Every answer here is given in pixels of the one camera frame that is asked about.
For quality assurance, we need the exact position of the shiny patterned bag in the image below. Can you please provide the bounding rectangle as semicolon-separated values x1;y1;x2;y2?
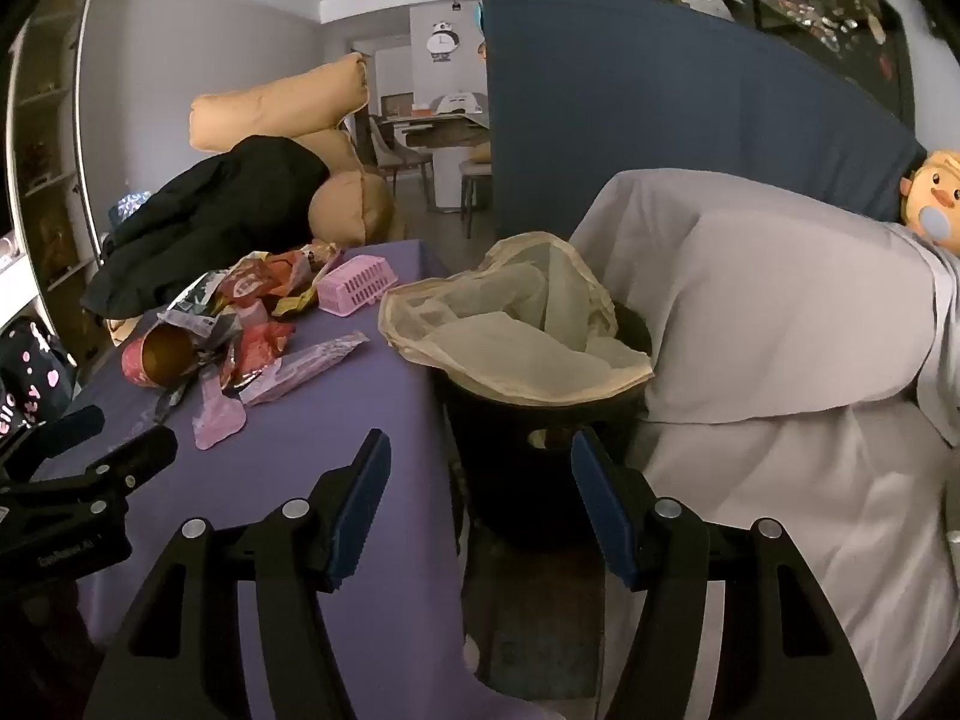
109;191;162;230

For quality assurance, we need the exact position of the blue partition panel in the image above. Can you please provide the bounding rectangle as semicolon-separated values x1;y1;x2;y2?
480;0;931;241

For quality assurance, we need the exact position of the beige bin liner bag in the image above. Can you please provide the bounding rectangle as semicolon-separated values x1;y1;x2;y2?
379;232;655;406

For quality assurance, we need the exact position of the beige dining chair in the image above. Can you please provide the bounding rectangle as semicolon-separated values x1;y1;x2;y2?
457;142;496;237
367;116;436;203

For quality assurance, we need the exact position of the long pink wrapper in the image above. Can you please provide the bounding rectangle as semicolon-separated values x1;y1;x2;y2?
240;335;370;406

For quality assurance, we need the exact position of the panda wall clock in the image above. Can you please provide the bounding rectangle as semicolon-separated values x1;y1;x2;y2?
424;19;462;65

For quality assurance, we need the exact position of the black bag with pink print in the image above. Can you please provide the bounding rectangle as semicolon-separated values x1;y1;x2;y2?
0;315;80;458

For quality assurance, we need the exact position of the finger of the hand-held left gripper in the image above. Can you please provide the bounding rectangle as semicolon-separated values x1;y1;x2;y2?
0;405;106;475
0;427;179;518

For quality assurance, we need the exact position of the pink spoon-shaped packet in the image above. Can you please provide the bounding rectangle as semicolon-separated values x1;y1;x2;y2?
193;371;248;452

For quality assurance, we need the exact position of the white sofa cover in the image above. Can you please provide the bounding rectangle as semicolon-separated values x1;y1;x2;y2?
570;169;960;720

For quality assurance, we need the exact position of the red paper can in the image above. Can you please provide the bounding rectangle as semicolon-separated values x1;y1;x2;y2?
120;319;203;391

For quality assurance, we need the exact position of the dining table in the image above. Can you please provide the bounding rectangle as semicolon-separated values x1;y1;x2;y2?
375;111;492;211

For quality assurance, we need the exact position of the black trash bin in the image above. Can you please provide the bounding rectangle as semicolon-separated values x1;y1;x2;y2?
439;300;653;550

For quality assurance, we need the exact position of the tan cushion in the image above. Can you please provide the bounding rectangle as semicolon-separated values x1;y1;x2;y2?
296;127;361;181
187;52;370;155
307;169;398;248

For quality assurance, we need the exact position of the pink plastic basket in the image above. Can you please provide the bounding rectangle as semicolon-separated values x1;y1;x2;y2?
315;255;400;314

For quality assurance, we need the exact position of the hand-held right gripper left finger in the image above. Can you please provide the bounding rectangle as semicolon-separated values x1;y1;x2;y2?
82;429;392;720

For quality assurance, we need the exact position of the white box on dining table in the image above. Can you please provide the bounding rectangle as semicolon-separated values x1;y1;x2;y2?
435;90;488;117

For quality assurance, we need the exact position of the white shelf unit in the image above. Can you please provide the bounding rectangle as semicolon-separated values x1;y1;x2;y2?
4;0;106;331

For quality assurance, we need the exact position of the black jacket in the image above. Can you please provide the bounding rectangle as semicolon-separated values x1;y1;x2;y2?
79;135;331;320

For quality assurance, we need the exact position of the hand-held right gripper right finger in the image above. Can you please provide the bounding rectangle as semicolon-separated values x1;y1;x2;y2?
570;427;878;720

